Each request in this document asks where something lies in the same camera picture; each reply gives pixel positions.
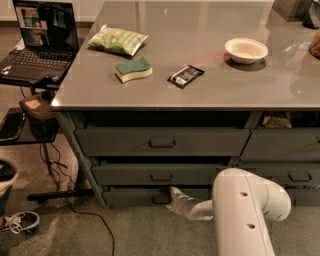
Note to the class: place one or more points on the black white sneaker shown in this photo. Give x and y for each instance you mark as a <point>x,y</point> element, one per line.
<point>21,222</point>

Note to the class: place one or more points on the blue jeans leg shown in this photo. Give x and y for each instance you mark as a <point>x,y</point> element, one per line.
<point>8,176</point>

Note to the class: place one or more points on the grey drawer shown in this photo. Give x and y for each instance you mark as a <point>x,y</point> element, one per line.
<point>305,197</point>
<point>283,145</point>
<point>168,141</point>
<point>286,174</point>
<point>129,197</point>
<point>155,174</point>

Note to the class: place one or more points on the black device with sticker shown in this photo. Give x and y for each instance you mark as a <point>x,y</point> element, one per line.
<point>42,120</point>

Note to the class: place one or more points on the black snack bar wrapper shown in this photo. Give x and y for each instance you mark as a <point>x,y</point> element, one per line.
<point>184,76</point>

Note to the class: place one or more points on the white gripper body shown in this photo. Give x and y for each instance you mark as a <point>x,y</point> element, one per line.
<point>182,204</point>

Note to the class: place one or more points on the green chip bag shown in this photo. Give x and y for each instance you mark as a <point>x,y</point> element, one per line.
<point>116,40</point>

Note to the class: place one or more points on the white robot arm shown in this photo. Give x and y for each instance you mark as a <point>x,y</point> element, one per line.
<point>241,205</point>

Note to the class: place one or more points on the black laptop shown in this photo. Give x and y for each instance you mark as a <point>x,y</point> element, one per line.
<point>49,35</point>

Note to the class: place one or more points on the black tablet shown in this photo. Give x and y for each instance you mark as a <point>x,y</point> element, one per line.
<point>12,126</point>

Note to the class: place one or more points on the grey metal cabinet frame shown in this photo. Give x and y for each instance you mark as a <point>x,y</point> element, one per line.
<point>71,121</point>

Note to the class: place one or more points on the white bowl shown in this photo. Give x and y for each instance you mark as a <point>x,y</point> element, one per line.
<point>245,51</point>

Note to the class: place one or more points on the green yellow sponge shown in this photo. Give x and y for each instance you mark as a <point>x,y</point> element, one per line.
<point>133,69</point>

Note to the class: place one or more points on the black laptop stand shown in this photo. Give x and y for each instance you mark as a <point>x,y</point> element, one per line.
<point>26,137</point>

